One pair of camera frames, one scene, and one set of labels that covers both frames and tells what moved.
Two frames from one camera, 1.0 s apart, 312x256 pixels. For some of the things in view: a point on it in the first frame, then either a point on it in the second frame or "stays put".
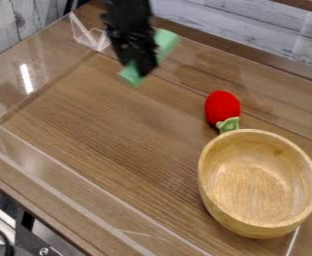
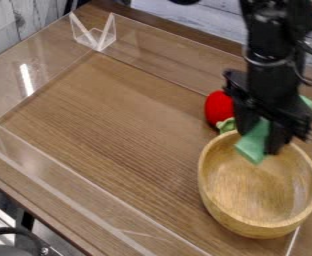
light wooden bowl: x=259 y=183 stays put
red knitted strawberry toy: x=223 y=109 stays put
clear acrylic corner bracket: x=94 y=38 stays put
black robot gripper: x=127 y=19 -> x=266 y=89
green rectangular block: x=167 y=40 -> x=253 y=146
